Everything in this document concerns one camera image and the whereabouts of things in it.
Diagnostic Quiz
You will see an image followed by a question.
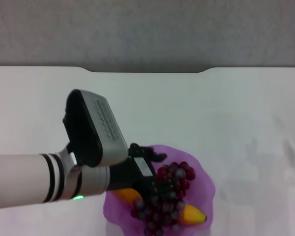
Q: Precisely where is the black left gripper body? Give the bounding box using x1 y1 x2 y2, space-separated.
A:
105 147 158 195

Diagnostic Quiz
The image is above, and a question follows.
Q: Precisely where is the dark red grape bunch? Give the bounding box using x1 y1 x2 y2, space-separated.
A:
130 161 196 236

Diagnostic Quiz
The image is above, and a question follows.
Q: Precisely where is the yellow banana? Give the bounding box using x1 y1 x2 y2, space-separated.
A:
113 188 207 225

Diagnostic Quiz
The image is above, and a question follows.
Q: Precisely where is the purple wavy plastic plate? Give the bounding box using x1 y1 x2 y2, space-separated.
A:
102 144 216 236

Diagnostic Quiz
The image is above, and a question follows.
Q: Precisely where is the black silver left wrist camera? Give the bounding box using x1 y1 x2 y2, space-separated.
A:
62 89 129 168

